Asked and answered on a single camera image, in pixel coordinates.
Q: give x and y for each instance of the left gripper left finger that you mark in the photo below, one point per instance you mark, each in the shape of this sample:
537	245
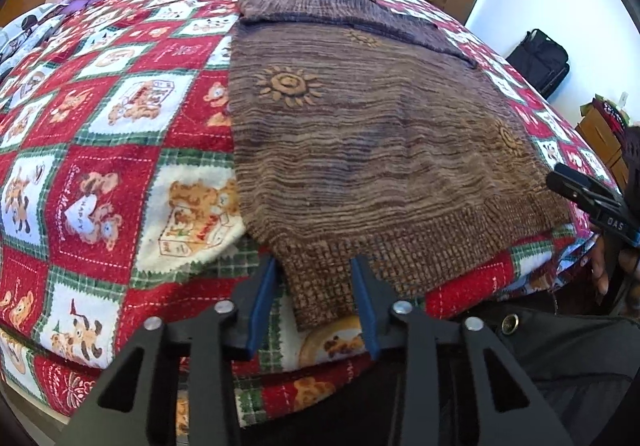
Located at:
134	401

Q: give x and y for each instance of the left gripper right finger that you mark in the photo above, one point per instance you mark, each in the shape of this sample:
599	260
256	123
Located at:
460	385

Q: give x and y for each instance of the brown knitted sweater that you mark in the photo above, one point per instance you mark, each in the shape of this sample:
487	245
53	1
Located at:
360	131

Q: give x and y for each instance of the person's right hand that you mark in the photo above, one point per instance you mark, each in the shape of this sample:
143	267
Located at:
614	275

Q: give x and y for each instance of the brown cardboard box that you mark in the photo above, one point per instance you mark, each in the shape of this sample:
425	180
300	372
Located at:
603	127

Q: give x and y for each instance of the person's black trousers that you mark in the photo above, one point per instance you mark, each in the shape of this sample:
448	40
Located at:
586	367

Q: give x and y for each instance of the black folding chair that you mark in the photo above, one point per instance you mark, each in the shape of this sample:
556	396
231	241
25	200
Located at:
541	61

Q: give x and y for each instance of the red patchwork bear bedspread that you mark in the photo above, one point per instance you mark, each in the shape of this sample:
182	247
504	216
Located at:
116	181

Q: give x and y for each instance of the white patterned pillow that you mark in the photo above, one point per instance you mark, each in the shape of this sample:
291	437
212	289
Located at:
28	31

